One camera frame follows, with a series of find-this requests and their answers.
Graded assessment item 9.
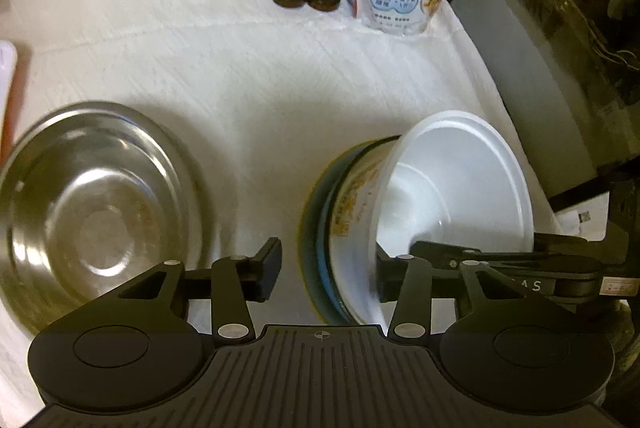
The white plastic cup bowl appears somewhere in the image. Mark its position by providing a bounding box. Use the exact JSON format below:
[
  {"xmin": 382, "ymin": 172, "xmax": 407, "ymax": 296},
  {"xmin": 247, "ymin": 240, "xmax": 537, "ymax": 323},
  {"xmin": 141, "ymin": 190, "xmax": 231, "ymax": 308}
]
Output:
[{"xmin": 326, "ymin": 109, "xmax": 536, "ymax": 326}]

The blue enamel bowl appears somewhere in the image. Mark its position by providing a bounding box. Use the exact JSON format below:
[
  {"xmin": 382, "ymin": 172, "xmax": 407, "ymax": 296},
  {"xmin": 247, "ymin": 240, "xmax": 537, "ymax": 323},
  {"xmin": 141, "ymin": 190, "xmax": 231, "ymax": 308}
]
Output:
[{"xmin": 307, "ymin": 137, "xmax": 402, "ymax": 326}]

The stainless steel bowl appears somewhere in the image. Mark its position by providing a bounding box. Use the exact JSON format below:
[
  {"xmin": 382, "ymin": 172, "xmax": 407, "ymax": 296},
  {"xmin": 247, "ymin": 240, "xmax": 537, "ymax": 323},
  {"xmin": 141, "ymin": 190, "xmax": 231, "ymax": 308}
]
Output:
[{"xmin": 1, "ymin": 100, "xmax": 206, "ymax": 336}]

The black microwave oven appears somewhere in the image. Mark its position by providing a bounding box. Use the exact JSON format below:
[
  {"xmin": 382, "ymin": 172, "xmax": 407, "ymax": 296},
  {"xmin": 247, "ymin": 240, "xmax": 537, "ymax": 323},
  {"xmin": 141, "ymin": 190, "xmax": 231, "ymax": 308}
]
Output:
[{"xmin": 449, "ymin": 0, "xmax": 639, "ymax": 197}]

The white woven tablecloth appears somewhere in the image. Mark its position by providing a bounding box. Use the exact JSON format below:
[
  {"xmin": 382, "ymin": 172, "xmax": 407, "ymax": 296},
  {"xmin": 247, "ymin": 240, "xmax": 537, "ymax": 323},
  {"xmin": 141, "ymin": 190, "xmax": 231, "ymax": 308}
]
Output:
[{"xmin": 0, "ymin": 0, "xmax": 564, "ymax": 428}]

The red white rectangular tray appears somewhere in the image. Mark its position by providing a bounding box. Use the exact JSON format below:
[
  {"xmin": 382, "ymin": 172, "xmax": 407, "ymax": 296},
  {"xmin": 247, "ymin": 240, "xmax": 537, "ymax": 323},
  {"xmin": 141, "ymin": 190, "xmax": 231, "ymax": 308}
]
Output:
[{"xmin": 1, "ymin": 39, "xmax": 32, "ymax": 163}]

